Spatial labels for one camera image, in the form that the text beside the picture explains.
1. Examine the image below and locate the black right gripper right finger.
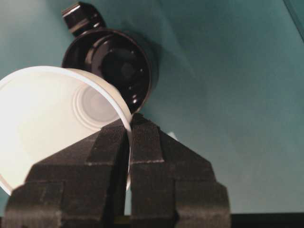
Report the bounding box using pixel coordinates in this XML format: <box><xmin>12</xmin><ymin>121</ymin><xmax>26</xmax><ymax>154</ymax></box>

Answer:
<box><xmin>130</xmin><ymin>114</ymin><xmax>231</xmax><ymax>228</ymax></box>

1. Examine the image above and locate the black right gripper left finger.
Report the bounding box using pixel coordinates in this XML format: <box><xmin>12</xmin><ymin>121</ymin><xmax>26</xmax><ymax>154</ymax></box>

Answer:
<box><xmin>1</xmin><ymin>120</ymin><xmax>129</xmax><ymax>228</ymax></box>

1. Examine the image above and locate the white paper cup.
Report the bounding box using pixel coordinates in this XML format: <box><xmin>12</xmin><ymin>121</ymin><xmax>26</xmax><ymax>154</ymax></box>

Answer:
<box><xmin>0</xmin><ymin>66</ymin><xmax>132</xmax><ymax>194</ymax></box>

